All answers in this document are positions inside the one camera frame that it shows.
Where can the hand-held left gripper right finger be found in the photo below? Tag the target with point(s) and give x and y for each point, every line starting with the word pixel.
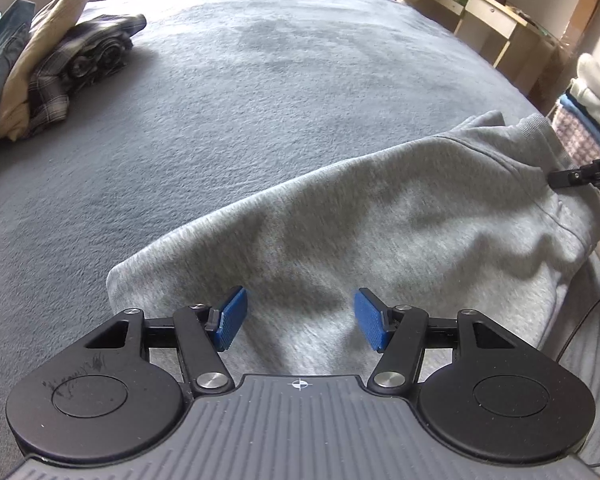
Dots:
pixel 371 317

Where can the patterned brown pillow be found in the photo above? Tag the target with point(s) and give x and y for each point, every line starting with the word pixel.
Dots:
pixel 80 60

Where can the blue folded shirt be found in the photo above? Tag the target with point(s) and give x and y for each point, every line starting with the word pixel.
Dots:
pixel 587 120

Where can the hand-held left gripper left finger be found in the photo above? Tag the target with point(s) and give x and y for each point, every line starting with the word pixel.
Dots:
pixel 231 317

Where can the beige folded garment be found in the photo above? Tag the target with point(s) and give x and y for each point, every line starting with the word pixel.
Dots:
pixel 45 40

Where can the grey fleece blanket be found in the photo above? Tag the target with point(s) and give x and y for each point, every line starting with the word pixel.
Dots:
pixel 230 85

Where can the checkered folded cloth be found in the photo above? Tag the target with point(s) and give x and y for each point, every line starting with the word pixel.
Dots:
pixel 577 140

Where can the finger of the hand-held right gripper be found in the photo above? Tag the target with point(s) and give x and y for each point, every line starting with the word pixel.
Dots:
pixel 572 178

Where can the grey sweatpants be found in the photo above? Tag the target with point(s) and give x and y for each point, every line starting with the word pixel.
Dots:
pixel 380 220

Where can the cardboard plank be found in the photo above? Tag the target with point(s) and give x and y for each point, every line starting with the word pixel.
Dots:
pixel 585 10

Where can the light wooden desk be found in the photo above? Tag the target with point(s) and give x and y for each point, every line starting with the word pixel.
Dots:
pixel 485 5

